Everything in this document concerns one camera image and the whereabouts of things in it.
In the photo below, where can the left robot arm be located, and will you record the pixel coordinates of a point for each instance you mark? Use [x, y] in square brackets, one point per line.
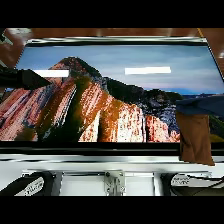
[16, 188]

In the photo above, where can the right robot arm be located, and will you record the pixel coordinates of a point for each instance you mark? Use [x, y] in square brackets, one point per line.
[176, 190]

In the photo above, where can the silver frame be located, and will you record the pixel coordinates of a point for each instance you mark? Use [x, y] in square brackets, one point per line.
[100, 165]

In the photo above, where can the brown garment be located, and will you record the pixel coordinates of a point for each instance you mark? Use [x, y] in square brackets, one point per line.
[195, 140]

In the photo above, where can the blue garment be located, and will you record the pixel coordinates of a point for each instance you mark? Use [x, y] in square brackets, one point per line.
[203, 105]

